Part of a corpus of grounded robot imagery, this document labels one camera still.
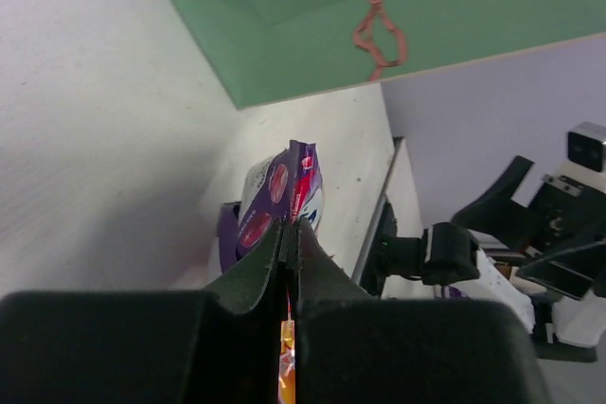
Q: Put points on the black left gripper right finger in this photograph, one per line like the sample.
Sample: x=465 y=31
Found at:
x=353 y=348

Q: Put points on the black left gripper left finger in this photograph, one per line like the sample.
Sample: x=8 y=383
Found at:
x=219 y=344

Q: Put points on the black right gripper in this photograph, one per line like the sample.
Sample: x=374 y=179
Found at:
x=564 y=225

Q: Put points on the purple foxs candy bag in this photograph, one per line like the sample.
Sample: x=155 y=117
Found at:
x=286 y=186

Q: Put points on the decorated paper bag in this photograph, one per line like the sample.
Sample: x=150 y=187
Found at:
x=265 y=51

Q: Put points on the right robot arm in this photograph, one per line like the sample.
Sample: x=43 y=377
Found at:
x=459 y=263

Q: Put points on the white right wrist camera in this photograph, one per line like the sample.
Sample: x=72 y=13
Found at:
x=585 y=155

